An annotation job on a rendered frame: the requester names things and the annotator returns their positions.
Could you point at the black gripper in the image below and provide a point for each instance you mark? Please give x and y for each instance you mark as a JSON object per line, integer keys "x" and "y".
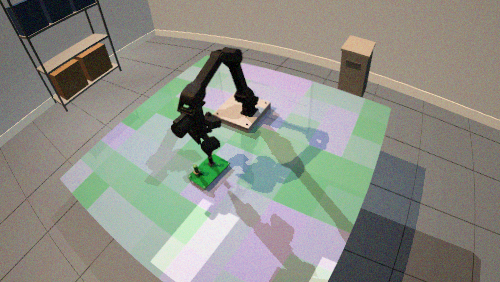
{"x": 200, "y": 131}

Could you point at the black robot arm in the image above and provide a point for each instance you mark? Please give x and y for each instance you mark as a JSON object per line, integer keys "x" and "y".
{"x": 194, "y": 93}

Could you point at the green circuit board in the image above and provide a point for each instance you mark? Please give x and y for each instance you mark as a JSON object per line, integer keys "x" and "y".
{"x": 207, "y": 171}

